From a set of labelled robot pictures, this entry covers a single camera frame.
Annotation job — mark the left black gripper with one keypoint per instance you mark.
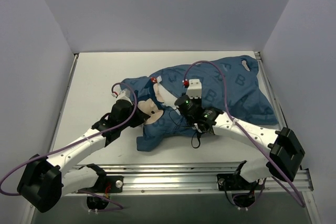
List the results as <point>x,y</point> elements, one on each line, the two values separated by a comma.
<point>140,115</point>

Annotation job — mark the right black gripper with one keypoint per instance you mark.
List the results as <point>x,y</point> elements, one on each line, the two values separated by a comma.
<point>182,102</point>

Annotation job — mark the blue patterned pillowcase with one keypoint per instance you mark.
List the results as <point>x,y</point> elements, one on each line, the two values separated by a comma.
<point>227,84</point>

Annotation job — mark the white pillow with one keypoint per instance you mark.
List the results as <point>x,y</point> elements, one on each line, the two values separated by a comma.
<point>164,96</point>

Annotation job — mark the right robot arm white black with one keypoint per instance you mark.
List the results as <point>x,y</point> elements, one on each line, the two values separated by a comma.
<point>282,152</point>

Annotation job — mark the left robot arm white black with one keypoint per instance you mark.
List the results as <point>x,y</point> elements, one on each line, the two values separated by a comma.
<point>48,178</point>

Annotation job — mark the aluminium front rail frame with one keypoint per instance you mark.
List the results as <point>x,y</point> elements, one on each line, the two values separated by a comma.
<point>173,181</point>

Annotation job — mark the aluminium left side rail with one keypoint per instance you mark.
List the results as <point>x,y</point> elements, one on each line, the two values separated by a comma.
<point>55,132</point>

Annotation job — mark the aluminium rail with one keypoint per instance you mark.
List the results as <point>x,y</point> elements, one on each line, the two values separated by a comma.
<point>267,90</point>
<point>55,132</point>

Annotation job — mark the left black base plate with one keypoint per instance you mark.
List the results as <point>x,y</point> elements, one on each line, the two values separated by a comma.
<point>113,183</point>

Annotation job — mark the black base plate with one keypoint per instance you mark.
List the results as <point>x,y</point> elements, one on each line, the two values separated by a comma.
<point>113,183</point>
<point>231,182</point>

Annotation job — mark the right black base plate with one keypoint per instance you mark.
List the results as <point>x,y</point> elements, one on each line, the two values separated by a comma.
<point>231,182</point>

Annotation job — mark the aluminium right side rail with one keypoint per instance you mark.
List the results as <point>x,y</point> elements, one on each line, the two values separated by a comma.
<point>267,90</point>

